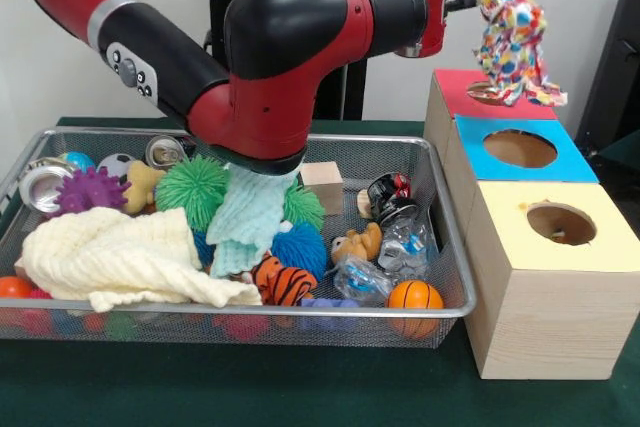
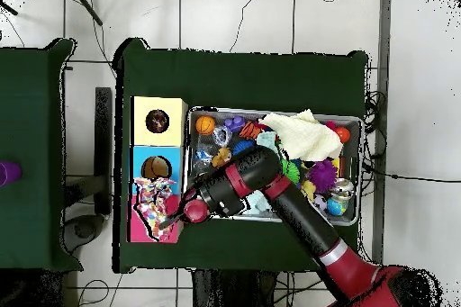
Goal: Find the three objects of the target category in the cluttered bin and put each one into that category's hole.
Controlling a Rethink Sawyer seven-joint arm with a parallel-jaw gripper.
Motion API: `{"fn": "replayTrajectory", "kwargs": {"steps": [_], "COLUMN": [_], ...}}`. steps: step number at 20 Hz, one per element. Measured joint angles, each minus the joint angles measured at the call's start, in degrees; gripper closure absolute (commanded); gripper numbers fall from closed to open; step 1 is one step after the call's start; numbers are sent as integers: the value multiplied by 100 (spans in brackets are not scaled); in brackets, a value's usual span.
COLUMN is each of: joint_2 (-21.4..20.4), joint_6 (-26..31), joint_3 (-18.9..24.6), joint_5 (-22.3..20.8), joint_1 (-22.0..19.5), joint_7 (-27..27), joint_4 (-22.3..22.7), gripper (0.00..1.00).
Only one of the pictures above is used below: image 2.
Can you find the light blue waffle cloth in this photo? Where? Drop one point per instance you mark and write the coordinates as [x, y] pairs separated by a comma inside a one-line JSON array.
[[266, 138]]

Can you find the cream waffle cloth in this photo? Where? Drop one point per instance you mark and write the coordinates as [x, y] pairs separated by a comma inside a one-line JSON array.
[[302, 137]]

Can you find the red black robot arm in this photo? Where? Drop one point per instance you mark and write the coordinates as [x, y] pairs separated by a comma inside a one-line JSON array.
[[306, 220]]

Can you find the wooden box with three holes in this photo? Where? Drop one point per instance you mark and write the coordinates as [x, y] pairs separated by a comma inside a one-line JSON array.
[[169, 134]]

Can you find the metal mesh bin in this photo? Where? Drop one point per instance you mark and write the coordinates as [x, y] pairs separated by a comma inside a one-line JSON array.
[[354, 213]]

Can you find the blue spiky ball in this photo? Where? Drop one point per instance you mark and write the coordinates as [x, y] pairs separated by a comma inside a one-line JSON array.
[[242, 145]]

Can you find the orange basketball toy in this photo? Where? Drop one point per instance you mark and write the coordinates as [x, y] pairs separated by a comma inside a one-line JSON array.
[[205, 125]]

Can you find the orange striped tiger plush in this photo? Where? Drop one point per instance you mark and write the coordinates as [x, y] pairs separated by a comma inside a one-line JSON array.
[[249, 130]]

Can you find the green spiky ball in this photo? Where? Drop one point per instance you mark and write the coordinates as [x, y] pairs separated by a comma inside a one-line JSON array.
[[291, 172]]

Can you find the black stand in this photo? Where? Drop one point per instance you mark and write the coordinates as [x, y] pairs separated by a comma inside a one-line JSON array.
[[103, 141]]

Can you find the yellow duck toy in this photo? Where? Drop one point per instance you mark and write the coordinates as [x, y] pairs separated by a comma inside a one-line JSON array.
[[308, 190]]

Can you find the purple spiky ball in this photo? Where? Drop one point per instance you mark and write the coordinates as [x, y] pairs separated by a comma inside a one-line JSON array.
[[323, 176]]

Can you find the dark green tablecloth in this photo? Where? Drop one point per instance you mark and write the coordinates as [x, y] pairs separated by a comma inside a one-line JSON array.
[[234, 80], [28, 105]]

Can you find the blue globe ball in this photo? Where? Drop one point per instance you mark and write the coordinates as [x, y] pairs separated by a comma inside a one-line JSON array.
[[335, 207]]

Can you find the orange red smooth ball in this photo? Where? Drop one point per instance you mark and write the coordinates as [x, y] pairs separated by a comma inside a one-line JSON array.
[[342, 134]]

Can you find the purple cylinder object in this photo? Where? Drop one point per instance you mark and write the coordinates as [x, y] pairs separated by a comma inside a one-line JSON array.
[[9, 173]]

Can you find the black tripod leg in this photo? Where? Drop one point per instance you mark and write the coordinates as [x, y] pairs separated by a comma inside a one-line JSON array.
[[86, 6]]

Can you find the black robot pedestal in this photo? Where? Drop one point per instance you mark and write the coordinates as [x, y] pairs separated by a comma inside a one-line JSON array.
[[230, 292]]

